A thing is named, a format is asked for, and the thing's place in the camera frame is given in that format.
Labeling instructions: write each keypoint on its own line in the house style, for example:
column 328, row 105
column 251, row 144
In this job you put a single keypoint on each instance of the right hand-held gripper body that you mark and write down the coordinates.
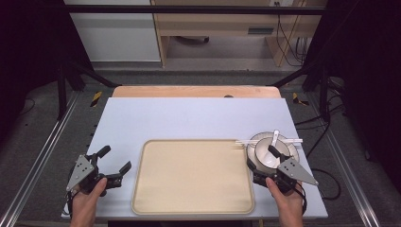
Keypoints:
column 294, row 171

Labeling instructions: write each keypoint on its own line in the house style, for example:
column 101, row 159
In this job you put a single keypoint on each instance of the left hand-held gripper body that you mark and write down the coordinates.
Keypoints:
column 82, row 170

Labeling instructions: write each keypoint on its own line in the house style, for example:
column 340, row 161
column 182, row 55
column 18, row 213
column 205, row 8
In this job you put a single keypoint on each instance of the white bowl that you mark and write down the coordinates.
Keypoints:
column 264, row 154

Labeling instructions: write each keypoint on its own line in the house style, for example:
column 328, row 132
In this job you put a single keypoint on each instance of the person's right hand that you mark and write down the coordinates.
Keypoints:
column 288, row 203

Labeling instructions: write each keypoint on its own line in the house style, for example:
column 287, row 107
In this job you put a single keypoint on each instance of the person's left hand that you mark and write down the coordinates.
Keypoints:
column 84, row 205

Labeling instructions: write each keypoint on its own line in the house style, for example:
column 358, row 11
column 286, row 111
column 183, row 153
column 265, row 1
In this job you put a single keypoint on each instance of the white spoon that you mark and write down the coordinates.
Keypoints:
column 275, row 137

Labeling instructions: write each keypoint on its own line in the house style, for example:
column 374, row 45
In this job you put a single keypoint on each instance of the white chopsticks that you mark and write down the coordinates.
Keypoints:
column 249, row 142

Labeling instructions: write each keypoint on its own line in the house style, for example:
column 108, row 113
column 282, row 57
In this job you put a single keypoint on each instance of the yellow black tape strip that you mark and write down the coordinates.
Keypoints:
column 96, row 98
column 297, row 99

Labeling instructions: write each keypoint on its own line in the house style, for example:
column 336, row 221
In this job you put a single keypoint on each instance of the beige tray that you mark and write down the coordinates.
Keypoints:
column 192, row 176

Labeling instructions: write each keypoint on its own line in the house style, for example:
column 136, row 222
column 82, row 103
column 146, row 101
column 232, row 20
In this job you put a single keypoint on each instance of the black metal stand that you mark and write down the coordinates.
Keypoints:
column 323, row 91
column 61, row 91

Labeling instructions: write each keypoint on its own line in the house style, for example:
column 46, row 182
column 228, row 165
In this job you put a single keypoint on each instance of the wooden table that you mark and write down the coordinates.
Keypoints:
column 189, row 91

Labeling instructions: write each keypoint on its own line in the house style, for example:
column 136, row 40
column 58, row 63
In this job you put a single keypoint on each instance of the white cabinet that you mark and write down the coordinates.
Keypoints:
column 116, row 38

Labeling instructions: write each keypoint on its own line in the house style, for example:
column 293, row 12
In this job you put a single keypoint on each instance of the black curtain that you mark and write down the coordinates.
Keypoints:
column 369, row 78
column 28, row 47

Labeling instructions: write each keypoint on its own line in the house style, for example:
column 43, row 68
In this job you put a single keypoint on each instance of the light wooden desk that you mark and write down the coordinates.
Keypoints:
column 217, row 23

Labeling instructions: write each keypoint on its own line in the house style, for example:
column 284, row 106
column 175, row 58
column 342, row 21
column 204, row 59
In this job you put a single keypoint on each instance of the aluminium rail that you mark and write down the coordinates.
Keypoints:
column 41, row 154
column 346, row 170

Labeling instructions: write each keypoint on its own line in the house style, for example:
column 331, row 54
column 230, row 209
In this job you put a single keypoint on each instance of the black frame bar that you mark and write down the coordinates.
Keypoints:
column 189, row 9

